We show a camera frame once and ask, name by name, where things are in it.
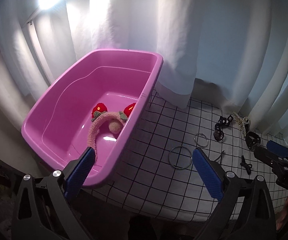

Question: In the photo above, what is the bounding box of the white black grid bedsheet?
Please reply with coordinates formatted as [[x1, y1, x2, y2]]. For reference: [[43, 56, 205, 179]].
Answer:
[[90, 92, 288, 222]]

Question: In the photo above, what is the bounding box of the gold pearl hair claw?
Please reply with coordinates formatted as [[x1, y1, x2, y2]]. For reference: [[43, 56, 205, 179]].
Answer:
[[232, 112, 250, 139]]

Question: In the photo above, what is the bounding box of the black polka dot keychain strap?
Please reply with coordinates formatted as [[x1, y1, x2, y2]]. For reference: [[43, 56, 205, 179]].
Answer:
[[213, 114, 234, 143]]

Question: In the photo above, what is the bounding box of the large silver bangle ring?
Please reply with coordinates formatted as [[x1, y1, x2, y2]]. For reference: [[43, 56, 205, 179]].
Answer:
[[168, 146, 193, 170]]

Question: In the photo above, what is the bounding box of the pink fuzzy strawberry headband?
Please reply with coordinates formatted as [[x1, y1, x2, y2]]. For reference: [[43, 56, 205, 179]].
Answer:
[[87, 102, 136, 160]]

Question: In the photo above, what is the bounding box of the black digital wristwatch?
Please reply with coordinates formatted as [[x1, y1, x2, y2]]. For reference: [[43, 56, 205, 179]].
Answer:
[[245, 131, 261, 151]]

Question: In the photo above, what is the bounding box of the small silver hoop ring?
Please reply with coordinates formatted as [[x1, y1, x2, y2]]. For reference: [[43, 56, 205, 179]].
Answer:
[[193, 132, 209, 147]]

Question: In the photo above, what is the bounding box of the pink plastic tub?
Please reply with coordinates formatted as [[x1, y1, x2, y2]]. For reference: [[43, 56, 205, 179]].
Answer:
[[21, 49, 163, 188]]

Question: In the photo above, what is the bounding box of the white curtain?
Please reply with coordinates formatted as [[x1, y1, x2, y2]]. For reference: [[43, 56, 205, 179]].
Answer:
[[0, 0, 288, 144]]

